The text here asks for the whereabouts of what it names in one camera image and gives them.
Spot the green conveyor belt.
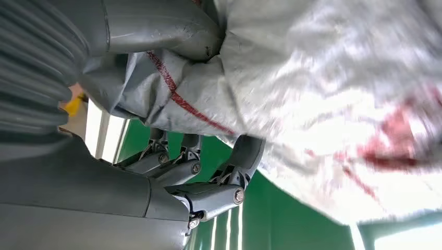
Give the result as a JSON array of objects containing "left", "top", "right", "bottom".
[{"left": 115, "top": 119, "right": 442, "bottom": 250}]

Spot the silver conveyor frame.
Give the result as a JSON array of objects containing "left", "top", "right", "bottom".
[{"left": 84, "top": 100, "right": 130, "bottom": 164}]

